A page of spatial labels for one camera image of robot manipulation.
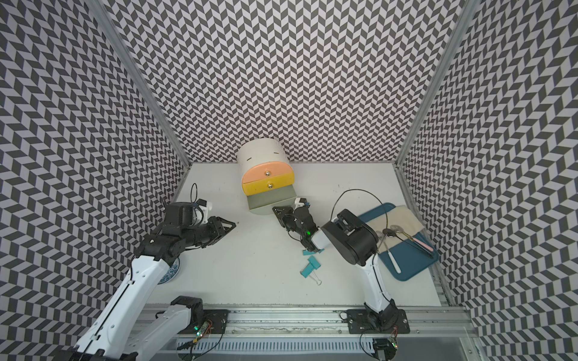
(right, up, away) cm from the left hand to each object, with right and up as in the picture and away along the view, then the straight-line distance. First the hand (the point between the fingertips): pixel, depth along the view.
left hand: (233, 229), depth 75 cm
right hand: (+10, +3, +19) cm, 22 cm away
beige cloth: (+68, +1, +26) cm, 73 cm away
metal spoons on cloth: (+63, -5, +19) cm, 66 cm away
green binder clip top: (+25, -12, +14) cm, 32 cm away
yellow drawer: (+7, +15, +15) cm, 22 cm away
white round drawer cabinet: (+2, +29, +21) cm, 36 cm away
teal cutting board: (+66, -15, +14) cm, 69 cm away
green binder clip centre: (+28, -16, +12) cm, 34 cm away
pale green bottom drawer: (+7, +8, +16) cm, 19 cm away
